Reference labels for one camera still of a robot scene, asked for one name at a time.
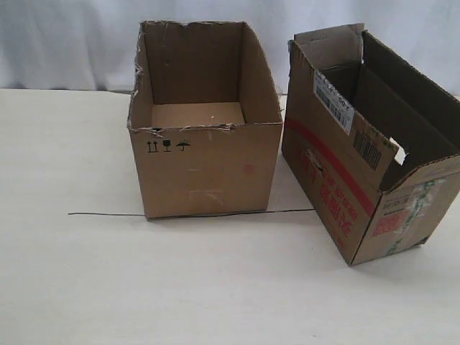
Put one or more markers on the thin dark line marker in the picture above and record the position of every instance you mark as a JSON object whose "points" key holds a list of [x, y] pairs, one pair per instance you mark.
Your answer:
{"points": [[193, 216]]}

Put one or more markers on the cardboard box with red print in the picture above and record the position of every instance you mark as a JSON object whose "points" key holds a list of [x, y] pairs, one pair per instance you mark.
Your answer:
{"points": [[372, 141]]}

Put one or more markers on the plain brown cardboard box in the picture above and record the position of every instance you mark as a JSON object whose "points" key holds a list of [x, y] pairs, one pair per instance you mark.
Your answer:
{"points": [[204, 119]]}

